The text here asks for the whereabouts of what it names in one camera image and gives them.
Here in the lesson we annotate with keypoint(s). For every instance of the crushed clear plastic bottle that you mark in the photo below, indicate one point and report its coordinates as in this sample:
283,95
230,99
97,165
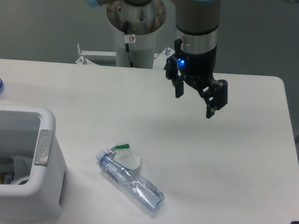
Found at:
137,186

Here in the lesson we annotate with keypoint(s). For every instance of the white paper wrapper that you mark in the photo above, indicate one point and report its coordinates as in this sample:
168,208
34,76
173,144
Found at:
124,155

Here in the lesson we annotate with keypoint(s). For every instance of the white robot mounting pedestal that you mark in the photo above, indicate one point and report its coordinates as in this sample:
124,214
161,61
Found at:
136,29

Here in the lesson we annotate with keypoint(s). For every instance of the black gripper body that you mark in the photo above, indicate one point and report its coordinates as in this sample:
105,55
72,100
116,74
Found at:
194,69

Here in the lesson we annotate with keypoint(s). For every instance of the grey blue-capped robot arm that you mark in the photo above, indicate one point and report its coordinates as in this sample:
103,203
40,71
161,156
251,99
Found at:
197,22

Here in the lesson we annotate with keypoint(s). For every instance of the white plastic trash can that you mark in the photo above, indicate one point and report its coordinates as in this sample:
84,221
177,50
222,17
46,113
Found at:
32,166

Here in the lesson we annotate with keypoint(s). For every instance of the trash inside the can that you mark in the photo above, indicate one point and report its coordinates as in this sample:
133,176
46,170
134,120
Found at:
16,171

